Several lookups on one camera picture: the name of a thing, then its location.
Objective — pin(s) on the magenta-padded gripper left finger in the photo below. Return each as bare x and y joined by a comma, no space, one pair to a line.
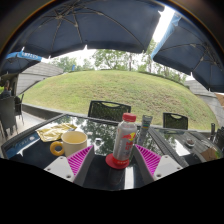
78,163

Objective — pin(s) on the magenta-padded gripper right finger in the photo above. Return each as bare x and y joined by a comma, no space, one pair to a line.
150,161

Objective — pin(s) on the red-capped clear drink bottle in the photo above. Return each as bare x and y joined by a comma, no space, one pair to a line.
125,138

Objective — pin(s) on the flat round red coaster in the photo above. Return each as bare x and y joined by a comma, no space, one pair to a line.
115,164

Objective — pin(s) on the yellow foil packet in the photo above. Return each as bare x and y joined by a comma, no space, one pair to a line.
55,131

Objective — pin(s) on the small dark ashtray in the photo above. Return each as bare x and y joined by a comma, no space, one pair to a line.
190,142

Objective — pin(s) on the narrow black mesh chair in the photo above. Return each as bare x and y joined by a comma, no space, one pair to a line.
175,121

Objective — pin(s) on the wide black mesh chair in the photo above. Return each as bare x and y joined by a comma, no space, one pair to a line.
108,111

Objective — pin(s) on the brown paper bag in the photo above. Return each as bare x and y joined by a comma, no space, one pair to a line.
210,154

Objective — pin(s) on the dark wicker chair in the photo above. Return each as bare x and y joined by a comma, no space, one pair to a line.
7,115

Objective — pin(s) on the person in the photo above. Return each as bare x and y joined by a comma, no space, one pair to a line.
5,90

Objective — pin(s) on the navy umbrella with printed trim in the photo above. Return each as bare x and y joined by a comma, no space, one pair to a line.
20,61

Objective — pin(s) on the navy umbrella with blue edge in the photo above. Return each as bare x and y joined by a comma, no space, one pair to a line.
193,50

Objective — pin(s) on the large navy patio umbrella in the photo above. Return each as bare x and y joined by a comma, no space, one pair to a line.
93,23

